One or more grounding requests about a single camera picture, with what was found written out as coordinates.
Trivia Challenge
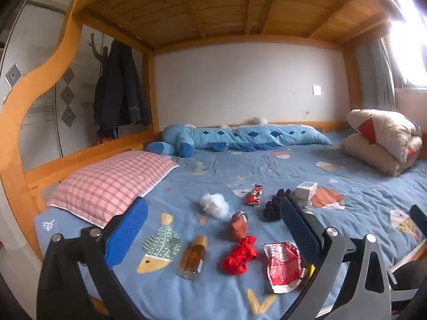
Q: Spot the flat red white packet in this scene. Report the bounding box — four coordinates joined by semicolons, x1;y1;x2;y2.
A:
263;242;308;294

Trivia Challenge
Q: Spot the white crumpled tissue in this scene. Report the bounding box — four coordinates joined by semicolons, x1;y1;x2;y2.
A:
199;193;231;221

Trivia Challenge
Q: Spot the long blue plush toy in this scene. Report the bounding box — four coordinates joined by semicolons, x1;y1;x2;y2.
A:
145;123;332;158

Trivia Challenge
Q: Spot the person's black trouser leg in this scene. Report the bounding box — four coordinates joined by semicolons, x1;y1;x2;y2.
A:
389;260;427;320

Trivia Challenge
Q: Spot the window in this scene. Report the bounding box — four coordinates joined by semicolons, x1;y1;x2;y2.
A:
383;17;427;89

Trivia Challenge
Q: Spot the black crumpled cloth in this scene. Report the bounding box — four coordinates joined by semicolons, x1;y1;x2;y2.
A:
262;189;291;222

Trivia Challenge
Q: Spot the red tangled cloth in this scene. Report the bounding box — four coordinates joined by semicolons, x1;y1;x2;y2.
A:
222;235;258;275

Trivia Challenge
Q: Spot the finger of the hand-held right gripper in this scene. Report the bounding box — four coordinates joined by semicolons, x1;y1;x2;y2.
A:
410;204;427;231

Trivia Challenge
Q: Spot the black hanging jacket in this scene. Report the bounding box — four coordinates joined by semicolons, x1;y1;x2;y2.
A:
93;38;151;130

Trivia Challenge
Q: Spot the amber glass bottle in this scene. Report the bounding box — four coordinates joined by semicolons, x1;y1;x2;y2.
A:
179;235;209;281

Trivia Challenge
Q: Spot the small white box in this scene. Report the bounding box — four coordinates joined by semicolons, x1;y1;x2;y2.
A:
295;181;318;207

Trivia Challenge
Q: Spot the crumpled brown red wrapper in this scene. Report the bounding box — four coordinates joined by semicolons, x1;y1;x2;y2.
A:
230;211;249;241

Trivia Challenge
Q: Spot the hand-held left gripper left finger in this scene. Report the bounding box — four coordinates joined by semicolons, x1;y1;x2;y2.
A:
37;197;149;320

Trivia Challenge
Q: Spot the white wardrobe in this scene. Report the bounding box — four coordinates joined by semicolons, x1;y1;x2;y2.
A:
0;0;101;170

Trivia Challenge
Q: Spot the wooden bunk bed frame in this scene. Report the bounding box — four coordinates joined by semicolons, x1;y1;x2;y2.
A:
0;0;427;320

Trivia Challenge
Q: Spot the pink plaid pillow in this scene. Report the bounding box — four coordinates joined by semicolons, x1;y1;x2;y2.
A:
47;151;180;230

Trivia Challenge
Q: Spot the small red snack wrapper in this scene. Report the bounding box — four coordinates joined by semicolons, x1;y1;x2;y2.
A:
245;184;264;206

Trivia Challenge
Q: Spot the grey curtain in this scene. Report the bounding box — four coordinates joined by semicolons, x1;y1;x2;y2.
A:
354;38;406;112

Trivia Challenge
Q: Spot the folded cream printed quilt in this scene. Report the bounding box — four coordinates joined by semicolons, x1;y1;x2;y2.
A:
340;108;424;177

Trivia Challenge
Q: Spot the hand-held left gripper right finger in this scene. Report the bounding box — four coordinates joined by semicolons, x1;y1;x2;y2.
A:
279;195;392;320

